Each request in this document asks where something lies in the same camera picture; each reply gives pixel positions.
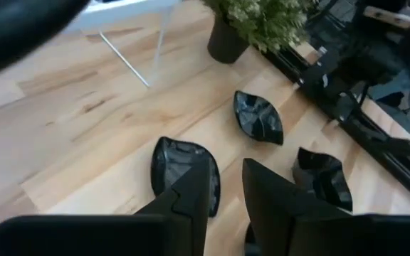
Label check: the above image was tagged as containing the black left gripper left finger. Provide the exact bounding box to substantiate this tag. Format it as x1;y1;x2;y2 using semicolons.
135;155;214;256

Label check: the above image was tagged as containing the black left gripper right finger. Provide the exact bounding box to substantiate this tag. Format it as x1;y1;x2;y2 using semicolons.
243;159;350;256

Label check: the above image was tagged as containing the black wavy square mini plate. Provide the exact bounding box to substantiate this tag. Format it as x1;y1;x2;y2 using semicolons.
292;146;354;213

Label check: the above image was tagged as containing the black leaf-shaped mini plate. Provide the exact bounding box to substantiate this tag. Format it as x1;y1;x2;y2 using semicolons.
150;136;221;218
233;90;285;146

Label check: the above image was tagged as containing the green potted plant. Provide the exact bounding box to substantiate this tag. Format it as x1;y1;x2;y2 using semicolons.
201;0;315;65

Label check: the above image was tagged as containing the black aluminium rig frame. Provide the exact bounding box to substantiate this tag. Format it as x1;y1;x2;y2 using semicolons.
258;21;410;203

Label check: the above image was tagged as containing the white lattice wire rack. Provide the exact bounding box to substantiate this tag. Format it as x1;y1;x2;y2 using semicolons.
62;0;183;88

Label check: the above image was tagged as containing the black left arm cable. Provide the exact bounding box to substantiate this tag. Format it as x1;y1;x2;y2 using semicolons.
0;0;90;81

